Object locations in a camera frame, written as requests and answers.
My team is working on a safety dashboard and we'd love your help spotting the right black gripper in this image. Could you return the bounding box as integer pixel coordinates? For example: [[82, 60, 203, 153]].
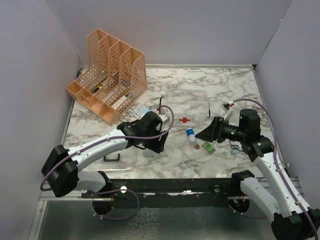
[[196, 115, 247, 143]]

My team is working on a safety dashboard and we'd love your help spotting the blue white medicine carton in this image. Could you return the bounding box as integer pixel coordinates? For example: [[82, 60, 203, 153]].
[[131, 103, 151, 120]]

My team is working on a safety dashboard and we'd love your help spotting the clear plastic medicine box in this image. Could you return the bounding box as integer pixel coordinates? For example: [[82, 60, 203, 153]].
[[161, 89, 211, 128]]

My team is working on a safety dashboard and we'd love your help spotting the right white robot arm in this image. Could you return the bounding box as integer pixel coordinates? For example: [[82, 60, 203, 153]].
[[195, 108, 320, 240]]

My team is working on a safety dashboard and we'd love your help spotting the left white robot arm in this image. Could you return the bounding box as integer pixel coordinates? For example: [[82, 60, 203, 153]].
[[40, 111, 169, 198]]

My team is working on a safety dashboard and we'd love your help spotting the green small medicine box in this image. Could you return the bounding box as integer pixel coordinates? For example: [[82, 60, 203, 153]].
[[202, 142, 216, 154]]

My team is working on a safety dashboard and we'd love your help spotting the blue labelled small bottle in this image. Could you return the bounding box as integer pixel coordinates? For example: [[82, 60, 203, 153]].
[[186, 127, 197, 145]]

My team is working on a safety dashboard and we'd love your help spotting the light blue clip item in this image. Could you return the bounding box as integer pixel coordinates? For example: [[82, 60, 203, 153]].
[[230, 148, 242, 155]]

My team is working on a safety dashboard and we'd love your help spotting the peach plastic file organizer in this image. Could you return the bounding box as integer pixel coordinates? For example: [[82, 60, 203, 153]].
[[65, 28, 147, 126]]

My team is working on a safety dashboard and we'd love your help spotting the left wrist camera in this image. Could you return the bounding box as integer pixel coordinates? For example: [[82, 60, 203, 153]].
[[158, 114, 171, 126]]

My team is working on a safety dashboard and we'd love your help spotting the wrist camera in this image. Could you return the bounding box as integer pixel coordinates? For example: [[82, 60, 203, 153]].
[[221, 100, 235, 122], [158, 114, 171, 126]]

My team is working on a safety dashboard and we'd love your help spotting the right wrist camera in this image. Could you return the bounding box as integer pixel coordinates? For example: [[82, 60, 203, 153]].
[[221, 100, 235, 122]]

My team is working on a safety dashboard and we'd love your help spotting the black box lid handle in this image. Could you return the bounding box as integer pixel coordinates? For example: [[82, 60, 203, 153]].
[[103, 153, 121, 163]]

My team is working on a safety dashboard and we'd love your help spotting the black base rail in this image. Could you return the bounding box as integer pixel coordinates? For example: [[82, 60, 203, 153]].
[[81, 170, 253, 209]]

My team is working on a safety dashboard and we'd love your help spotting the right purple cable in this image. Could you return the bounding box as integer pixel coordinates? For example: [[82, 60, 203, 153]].
[[229, 97, 320, 220]]

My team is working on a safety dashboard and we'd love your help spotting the purple cable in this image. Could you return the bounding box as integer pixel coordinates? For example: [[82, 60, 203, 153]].
[[229, 97, 320, 220], [39, 105, 175, 221]]

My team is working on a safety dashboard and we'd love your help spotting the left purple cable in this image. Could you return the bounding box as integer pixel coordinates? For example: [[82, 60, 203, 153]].
[[39, 105, 175, 221]]

